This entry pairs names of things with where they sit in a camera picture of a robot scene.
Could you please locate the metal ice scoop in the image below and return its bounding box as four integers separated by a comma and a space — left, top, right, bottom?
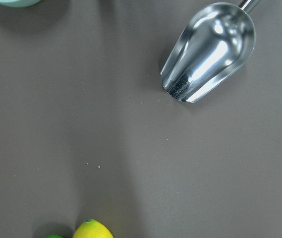
160, 0, 258, 103

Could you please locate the yellow lemon near scoop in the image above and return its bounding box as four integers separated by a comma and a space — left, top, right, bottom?
73, 219, 114, 238

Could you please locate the green lime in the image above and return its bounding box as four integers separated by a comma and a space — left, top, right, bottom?
43, 234, 63, 238

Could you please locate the mint green bowl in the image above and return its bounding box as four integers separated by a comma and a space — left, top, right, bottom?
0, 0, 41, 7

